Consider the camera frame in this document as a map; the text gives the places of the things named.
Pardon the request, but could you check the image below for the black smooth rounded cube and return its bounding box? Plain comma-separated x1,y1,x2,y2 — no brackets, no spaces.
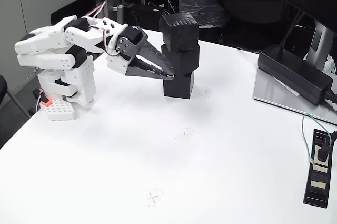
161,44,201,77

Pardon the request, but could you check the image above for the black cube with seam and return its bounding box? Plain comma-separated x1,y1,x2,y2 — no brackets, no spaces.
158,12,200,53

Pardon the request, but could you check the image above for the black plain cube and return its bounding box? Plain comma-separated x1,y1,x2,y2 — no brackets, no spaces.
163,71,196,100

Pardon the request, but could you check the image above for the white perforated clamp block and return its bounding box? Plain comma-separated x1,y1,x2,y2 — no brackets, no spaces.
33,89,77,121

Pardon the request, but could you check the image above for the black chair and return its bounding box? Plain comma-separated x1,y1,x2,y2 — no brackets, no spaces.
0,74,32,119

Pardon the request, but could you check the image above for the black power adapter brick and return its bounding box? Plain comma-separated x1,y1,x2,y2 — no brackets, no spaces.
257,44,334,105

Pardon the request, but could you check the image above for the silver monitor stand neck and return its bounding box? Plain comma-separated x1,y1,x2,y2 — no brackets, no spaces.
305,21,336,71

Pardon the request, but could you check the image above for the black power strip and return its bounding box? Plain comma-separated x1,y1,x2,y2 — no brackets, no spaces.
302,128,337,208

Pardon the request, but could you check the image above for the silver metal post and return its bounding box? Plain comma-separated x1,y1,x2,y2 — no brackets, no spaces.
113,4,126,26

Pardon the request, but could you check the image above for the silver monitor base plate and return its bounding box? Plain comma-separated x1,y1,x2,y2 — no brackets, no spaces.
253,68,337,126

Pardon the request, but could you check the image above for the green cable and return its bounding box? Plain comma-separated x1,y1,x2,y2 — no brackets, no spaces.
301,113,333,167

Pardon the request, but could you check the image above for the black adapter power cable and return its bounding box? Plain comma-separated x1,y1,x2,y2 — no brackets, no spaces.
325,88,337,106

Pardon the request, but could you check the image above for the black plug with cable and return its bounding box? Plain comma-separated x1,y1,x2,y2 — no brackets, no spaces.
314,130,337,162

